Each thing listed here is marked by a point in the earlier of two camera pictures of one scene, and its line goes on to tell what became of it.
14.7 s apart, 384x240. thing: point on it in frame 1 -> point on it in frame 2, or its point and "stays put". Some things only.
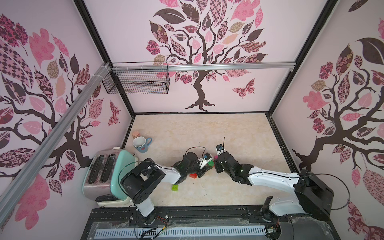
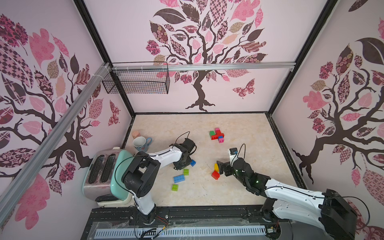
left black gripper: [204, 171] -> [178, 167]
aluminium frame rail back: [199, 66] stays put
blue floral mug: [141, 144] stays put
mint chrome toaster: [103, 172] stays put
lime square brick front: [175, 187] stays put
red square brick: [193, 175] -> [215, 174]
